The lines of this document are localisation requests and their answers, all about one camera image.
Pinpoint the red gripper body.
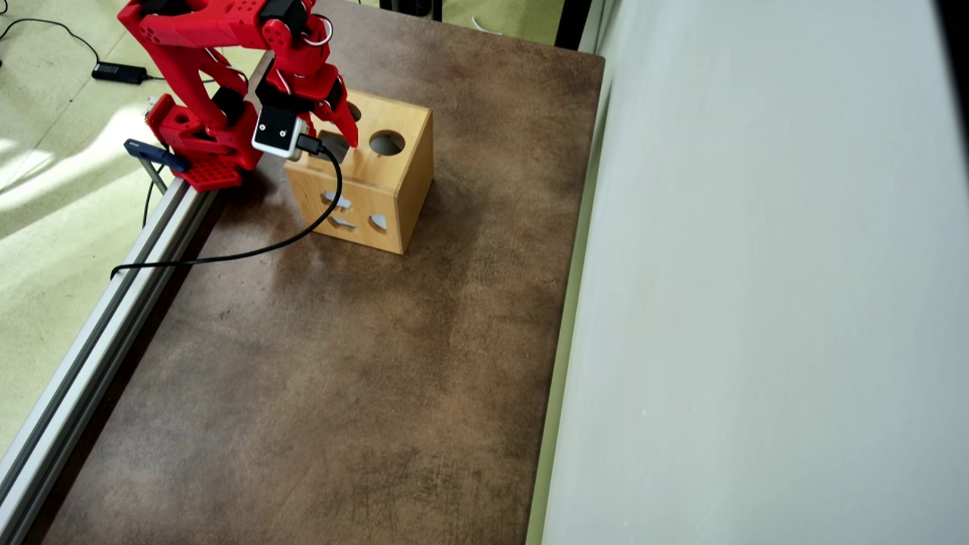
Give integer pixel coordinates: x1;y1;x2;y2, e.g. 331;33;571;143
255;64;346;116

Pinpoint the wooden shape sorter box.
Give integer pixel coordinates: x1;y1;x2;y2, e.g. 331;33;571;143
284;89;435;256

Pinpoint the black furniture base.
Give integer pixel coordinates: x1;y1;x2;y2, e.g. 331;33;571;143
379;0;444;22

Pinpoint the blue clamp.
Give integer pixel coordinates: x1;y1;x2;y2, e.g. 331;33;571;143
123;139;190;194

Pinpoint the black power adapter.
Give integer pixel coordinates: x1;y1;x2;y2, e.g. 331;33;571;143
91;62;149;86

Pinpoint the thick black camera cable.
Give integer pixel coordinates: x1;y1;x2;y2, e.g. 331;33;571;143
111;133;344;279

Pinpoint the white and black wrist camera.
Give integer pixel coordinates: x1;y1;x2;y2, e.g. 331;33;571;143
251;104;309;160

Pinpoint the dark vertical post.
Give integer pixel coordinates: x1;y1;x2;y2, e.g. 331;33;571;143
554;0;593;52

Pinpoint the thin black floor cable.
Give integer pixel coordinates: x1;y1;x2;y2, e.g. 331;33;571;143
0;17;101;65

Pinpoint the aluminium profile rail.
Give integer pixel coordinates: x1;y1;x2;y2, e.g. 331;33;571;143
0;178;217;545

